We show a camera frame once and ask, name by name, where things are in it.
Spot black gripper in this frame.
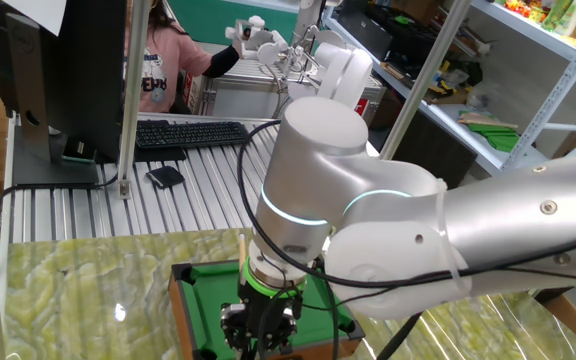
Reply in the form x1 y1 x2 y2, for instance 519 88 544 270
219 282 305 360

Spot wooden pool cue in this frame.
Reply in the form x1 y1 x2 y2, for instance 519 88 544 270
237 233 247 287

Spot mini green pool table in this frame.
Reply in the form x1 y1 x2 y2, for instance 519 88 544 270
167 257 368 360

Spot small black device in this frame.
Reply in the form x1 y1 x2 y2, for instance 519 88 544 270
146 165 186 190

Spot green marble-pattern mat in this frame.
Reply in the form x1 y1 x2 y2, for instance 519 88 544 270
3 227 576 360

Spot black flat pad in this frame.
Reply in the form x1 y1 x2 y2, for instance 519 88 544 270
134 146 188 163

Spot black keyboard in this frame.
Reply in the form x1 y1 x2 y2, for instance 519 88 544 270
135 119 252 150

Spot black panel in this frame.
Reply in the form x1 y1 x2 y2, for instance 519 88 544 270
377 89 479 189

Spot black green-edged box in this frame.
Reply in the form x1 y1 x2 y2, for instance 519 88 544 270
60 137 96 164

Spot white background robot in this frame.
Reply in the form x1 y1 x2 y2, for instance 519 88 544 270
287 42 387 111

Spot person in pink shirt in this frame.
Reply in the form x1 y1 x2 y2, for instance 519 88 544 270
125 0 242 115

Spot white teleoperation device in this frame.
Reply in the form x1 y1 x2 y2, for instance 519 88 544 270
224 14 347 86

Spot yellow black toy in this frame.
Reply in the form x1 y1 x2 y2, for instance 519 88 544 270
427 74 469 101

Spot green cloth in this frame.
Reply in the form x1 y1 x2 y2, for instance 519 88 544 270
460 119 522 154

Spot black computer monitor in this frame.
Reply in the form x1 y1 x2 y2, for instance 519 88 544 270
0 0 129 189

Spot brown cardboard box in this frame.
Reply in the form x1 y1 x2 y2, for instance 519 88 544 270
535 287 576 357

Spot black equipment case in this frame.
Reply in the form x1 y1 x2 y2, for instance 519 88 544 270
337 0 442 76

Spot grey vertical column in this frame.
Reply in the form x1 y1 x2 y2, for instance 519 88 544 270
291 0 328 44

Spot white paper sheet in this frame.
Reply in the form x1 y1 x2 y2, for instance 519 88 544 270
0 0 69 37

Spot red yellow toys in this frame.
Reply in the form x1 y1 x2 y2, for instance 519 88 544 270
505 0 544 22

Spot green carton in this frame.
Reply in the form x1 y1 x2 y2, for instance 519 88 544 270
541 0 575 32

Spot pale yellow bottle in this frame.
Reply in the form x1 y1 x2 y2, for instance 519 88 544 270
556 0 576 37

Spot thick black cable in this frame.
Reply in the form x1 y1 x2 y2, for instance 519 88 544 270
236 118 576 360

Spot thin black cable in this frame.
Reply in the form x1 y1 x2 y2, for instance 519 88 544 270
257 252 576 360

